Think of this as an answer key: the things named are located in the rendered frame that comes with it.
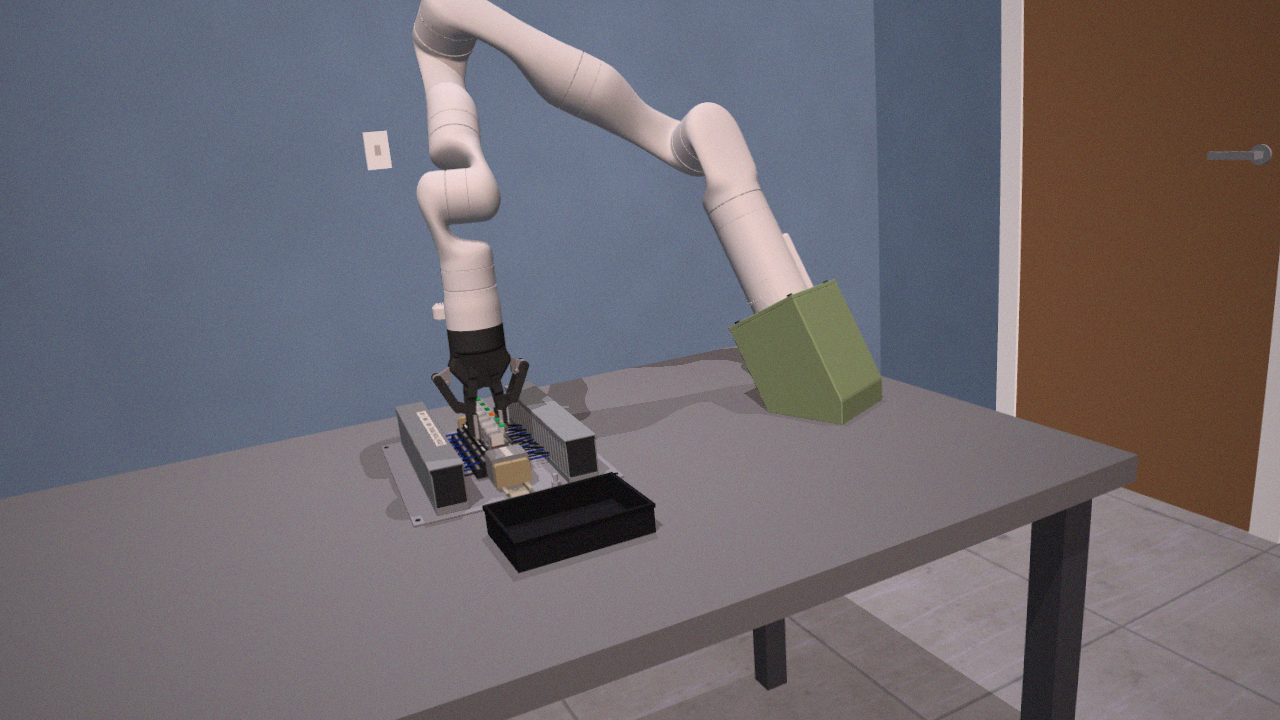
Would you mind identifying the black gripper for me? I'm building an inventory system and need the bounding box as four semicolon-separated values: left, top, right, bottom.
431;322;529;441

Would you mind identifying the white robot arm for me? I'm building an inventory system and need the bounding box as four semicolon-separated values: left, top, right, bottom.
412;0;813;331

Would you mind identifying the grey relay panel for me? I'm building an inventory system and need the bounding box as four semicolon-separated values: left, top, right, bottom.
381;380;625;527

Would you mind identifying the black rectangular tray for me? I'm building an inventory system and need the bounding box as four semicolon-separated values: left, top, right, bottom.
483;471;652;573

